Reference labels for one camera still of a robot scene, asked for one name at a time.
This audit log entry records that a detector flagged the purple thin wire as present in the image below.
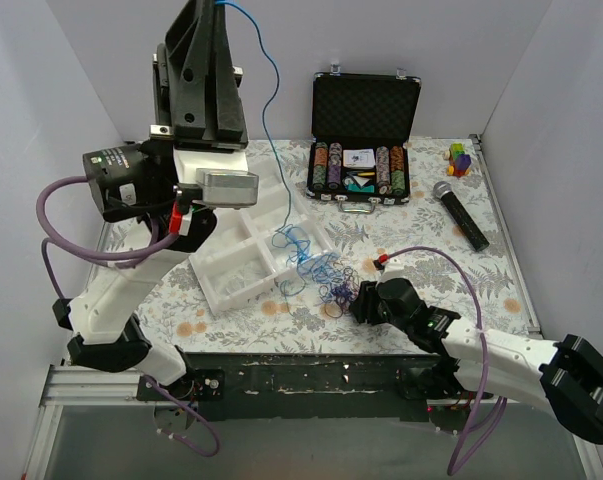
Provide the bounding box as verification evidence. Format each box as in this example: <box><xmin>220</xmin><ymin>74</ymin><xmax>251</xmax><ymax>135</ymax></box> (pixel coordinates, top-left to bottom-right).
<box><xmin>316</xmin><ymin>257</ymin><xmax>370</xmax><ymax>320</ymax></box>

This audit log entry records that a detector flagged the blue thin wire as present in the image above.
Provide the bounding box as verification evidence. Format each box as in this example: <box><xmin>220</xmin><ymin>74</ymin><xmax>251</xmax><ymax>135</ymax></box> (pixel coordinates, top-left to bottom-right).
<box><xmin>215</xmin><ymin>0</ymin><xmax>340</xmax><ymax>297</ymax></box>

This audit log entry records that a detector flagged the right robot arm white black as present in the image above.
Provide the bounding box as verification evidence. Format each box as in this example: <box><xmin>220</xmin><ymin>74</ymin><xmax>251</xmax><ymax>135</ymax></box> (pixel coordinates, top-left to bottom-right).
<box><xmin>349</xmin><ymin>278</ymin><xmax>603</xmax><ymax>445</ymax></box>

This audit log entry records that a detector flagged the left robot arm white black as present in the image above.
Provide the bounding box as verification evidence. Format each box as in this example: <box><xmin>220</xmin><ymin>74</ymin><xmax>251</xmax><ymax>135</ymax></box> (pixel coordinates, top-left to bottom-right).
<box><xmin>54</xmin><ymin>1</ymin><xmax>259</xmax><ymax>400</ymax></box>

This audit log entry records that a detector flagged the floral patterned table mat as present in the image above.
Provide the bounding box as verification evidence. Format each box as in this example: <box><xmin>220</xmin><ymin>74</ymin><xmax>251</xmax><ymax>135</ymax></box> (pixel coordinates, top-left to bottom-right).
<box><xmin>137</xmin><ymin>137</ymin><xmax>538</xmax><ymax>354</ymax></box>

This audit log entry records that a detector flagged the black handheld microphone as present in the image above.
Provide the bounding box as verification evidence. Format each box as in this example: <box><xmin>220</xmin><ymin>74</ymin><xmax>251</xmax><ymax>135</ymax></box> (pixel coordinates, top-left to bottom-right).
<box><xmin>433</xmin><ymin>181</ymin><xmax>490</xmax><ymax>252</ymax></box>

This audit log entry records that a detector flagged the white plastic compartment tray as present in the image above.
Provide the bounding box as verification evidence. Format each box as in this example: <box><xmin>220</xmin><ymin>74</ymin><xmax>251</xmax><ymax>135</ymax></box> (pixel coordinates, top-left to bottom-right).
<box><xmin>189</xmin><ymin>157</ymin><xmax>335</xmax><ymax>315</ymax></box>

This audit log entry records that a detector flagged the black poker chip case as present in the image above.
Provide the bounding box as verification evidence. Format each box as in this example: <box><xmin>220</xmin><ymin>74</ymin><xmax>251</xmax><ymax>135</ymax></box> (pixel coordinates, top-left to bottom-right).
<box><xmin>306</xmin><ymin>66</ymin><xmax>422</xmax><ymax>214</ymax></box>

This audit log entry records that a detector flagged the colourful toy block train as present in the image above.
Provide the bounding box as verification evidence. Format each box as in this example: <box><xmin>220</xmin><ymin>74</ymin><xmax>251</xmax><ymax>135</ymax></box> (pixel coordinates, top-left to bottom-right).
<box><xmin>444</xmin><ymin>143</ymin><xmax>472</xmax><ymax>178</ymax></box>

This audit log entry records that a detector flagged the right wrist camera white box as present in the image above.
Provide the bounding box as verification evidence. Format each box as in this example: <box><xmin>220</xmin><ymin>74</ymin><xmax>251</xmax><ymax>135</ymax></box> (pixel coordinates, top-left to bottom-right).
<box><xmin>373</xmin><ymin>254</ymin><xmax>405</xmax><ymax>283</ymax></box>

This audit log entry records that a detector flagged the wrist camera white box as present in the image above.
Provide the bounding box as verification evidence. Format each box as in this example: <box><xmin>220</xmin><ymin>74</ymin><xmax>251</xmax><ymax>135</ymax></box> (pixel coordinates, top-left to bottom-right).
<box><xmin>195</xmin><ymin>169</ymin><xmax>259</xmax><ymax>209</ymax></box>
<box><xmin>373</xmin><ymin>254</ymin><xmax>405</xmax><ymax>283</ymax></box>

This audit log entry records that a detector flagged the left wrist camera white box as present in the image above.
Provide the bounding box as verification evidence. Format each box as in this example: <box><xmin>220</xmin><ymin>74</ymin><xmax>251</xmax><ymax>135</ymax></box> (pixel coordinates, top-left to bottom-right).
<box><xmin>195</xmin><ymin>169</ymin><xmax>259</xmax><ymax>209</ymax></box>

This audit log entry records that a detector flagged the black metal base plate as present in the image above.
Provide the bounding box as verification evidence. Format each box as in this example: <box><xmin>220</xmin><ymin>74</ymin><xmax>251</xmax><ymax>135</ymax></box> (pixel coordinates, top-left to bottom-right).
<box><xmin>135</xmin><ymin>352</ymin><xmax>492</xmax><ymax>424</ymax></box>

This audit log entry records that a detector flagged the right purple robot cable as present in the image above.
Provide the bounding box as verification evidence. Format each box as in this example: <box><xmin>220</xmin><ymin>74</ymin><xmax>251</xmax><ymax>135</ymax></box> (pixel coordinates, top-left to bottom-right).
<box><xmin>380</xmin><ymin>245</ymin><xmax>510</xmax><ymax>476</ymax></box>

